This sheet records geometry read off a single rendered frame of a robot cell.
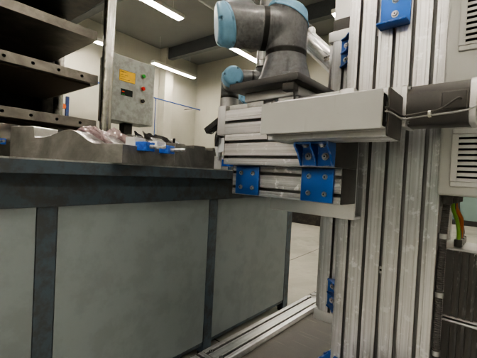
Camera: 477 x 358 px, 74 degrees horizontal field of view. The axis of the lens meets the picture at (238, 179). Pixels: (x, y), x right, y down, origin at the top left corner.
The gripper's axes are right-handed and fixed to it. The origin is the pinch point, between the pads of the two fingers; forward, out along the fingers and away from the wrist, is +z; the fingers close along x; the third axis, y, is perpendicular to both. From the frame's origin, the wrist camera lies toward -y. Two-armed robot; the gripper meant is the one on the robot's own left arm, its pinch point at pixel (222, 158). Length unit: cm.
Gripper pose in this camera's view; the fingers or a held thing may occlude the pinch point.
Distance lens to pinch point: 131.4
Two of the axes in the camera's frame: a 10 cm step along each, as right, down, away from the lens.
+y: 8.5, 0.5, -5.2
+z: -0.5, 10.0, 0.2
